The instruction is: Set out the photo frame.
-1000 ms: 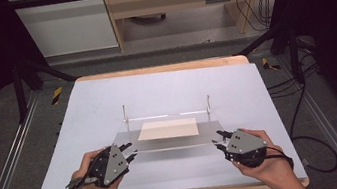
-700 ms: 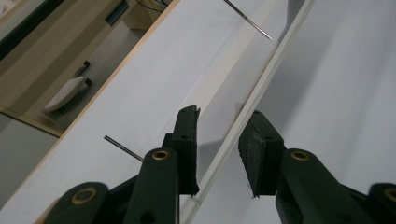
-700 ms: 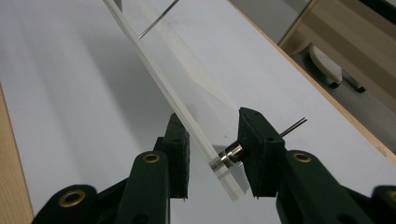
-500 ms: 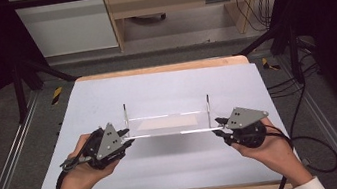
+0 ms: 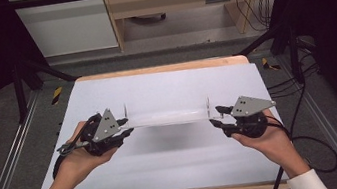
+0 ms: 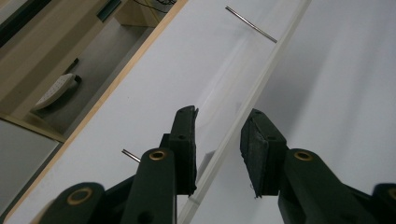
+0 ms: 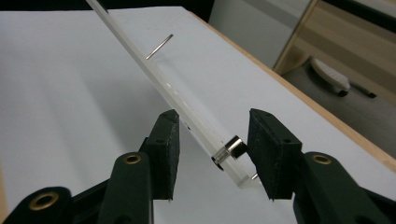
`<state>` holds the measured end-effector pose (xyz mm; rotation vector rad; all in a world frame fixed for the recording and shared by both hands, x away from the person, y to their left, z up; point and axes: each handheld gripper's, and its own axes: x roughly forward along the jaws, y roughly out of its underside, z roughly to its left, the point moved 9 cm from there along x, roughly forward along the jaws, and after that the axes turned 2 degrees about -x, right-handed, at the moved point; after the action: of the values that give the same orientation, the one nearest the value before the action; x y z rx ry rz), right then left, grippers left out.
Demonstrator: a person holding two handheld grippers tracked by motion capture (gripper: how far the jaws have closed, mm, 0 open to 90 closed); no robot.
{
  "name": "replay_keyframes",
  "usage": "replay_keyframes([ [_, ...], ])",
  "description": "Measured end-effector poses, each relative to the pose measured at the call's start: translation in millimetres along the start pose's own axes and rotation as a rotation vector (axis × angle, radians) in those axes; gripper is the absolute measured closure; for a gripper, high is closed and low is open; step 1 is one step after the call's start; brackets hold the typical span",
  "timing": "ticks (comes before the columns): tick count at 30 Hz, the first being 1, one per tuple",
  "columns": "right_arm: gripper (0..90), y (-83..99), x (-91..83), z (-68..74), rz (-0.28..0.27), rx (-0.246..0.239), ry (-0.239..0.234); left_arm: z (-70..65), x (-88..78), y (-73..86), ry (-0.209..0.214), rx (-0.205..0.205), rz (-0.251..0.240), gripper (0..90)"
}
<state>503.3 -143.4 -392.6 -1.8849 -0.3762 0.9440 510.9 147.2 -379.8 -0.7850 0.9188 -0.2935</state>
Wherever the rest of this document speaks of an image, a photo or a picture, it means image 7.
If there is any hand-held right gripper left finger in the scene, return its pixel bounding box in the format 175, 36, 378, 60
97, 108, 181, 224

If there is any silver metal cylinder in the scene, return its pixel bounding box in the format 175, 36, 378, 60
223, 134, 248, 161

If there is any clear acrylic plate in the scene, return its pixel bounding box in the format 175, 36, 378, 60
84, 0, 264, 189

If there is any light wooden desk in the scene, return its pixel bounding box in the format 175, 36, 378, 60
274, 0, 396, 107

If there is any white cabinet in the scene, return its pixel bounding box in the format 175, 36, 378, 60
207, 0, 313, 70

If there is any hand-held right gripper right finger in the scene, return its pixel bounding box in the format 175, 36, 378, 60
247, 107, 393, 224

